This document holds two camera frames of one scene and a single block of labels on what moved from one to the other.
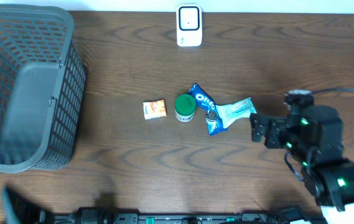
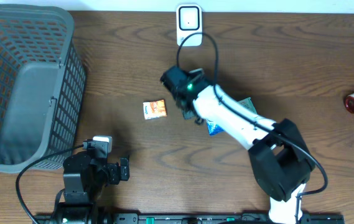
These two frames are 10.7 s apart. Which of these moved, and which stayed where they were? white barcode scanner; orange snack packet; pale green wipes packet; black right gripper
Moved: black right gripper
Stayed: white barcode scanner; orange snack packet; pale green wipes packet
